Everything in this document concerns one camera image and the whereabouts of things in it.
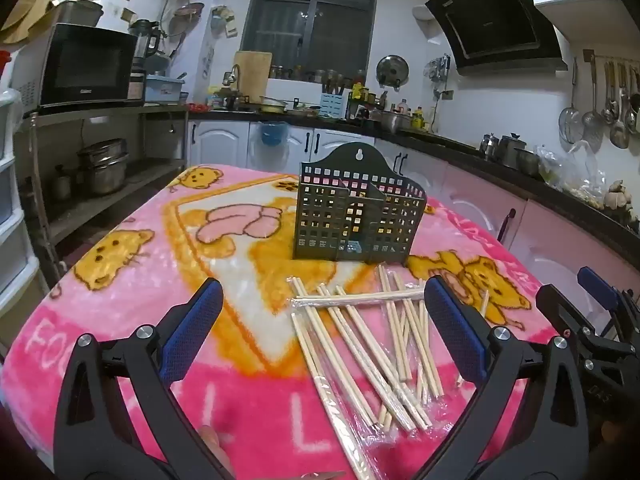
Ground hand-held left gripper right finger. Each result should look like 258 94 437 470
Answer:
415 275 591 480

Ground glossy side base cabinets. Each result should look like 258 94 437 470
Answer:
372 137 640 321

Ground round wooden board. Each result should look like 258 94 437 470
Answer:
0 0 61 43

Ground hanging slotted spoon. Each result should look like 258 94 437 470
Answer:
582 55 603 138

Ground white base cabinet door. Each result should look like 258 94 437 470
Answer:
189 120 249 168
313 127 375 161
248 122 314 166

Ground black range hood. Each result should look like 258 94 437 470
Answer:
425 0 568 73

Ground blender with dark jar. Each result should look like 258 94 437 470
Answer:
129 19 162 78

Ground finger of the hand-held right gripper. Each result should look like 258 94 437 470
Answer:
577 266 640 321
536 284 601 356

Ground pink bear printed blanket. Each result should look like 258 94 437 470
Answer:
0 162 546 480

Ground clear plastic bag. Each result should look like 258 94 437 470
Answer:
535 140 608 196

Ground black perforated utensil holder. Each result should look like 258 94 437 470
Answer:
291 145 429 264

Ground hanging small kitchen tools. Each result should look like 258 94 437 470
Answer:
425 55 453 83

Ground steel pot lid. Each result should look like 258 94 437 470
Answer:
376 54 411 86

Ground blue knife block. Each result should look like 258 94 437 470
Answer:
320 91 347 118

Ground steel mixing bowl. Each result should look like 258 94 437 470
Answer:
515 149 543 177

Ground stacked steel pots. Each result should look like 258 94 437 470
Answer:
77 139 130 196

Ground blue plastic bag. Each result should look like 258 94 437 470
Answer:
257 122 286 147

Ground metal shelf rack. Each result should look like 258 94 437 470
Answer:
15 102 191 261

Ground steel stock pot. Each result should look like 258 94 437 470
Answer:
380 110 413 133

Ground steel canister with lid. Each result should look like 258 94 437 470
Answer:
499 132 528 168

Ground steel pot with lid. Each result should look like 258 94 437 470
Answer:
57 0 103 27

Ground dark kitchen window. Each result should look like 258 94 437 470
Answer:
240 0 383 81

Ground pile of chopsticks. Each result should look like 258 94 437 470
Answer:
287 262 468 480

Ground light blue plastic box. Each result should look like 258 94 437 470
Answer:
145 74 188 103

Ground wooden cutting board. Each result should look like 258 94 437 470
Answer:
234 51 273 106

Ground row of spice jars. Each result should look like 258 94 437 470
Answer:
269 64 368 83

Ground person's left hand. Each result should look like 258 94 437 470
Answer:
198 424 236 480

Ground black microwave oven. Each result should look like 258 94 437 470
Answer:
39 22 138 108

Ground black kitchen countertop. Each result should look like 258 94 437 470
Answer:
187 107 640 241

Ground hanging wall packets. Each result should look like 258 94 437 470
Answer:
210 5 238 38

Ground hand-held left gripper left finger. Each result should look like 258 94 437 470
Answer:
52 277 236 480

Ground hanging metal pan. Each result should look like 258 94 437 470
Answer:
172 2 206 23

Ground ginger root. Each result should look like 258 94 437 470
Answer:
602 180 631 211

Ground cluster of condiment bottles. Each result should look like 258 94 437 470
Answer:
350 82 431 131

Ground hanging wire strainer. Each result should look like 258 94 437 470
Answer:
559 57 583 143

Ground hanging large steel ladle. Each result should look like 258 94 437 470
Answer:
610 62 632 150

